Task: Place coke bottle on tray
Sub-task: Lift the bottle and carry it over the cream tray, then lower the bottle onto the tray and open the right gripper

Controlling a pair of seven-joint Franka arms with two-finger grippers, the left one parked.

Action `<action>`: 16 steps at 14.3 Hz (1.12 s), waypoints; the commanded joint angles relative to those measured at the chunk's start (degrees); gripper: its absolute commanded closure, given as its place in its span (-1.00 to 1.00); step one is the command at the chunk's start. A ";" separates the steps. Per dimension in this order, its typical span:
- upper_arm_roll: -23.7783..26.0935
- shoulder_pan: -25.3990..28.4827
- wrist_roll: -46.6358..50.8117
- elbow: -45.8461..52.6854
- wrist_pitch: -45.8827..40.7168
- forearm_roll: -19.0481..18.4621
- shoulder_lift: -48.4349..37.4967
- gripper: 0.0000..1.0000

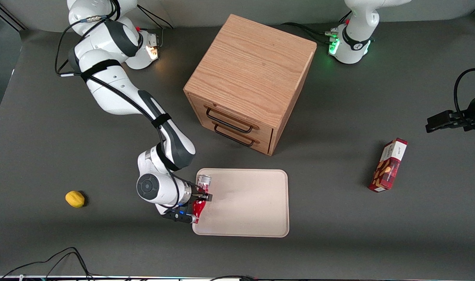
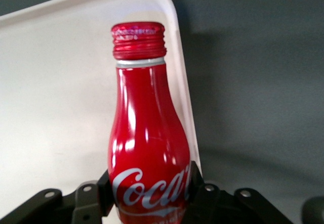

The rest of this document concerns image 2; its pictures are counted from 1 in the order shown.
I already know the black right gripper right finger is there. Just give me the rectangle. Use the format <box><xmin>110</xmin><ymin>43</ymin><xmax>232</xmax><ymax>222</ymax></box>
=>
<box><xmin>186</xmin><ymin>160</ymin><xmax>296</xmax><ymax>224</ymax></box>

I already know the white plastic tray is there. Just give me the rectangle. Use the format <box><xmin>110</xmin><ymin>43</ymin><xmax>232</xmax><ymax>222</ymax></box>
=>
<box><xmin>0</xmin><ymin>0</ymin><xmax>203</xmax><ymax>224</ymax></box>

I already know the red coca-cola aluminium bottle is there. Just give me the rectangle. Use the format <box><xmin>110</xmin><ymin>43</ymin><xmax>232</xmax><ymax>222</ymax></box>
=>
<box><xmin>107</xmin><ymin>22</ymin><xmax>192</xmax><ymax>224</ymax></box>

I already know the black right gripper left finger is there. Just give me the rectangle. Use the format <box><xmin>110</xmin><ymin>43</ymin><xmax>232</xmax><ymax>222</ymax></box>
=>
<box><xmin>0</xmin><ymin>169</ymin><xmax>117</xmax><ymax>224</ymax></box>

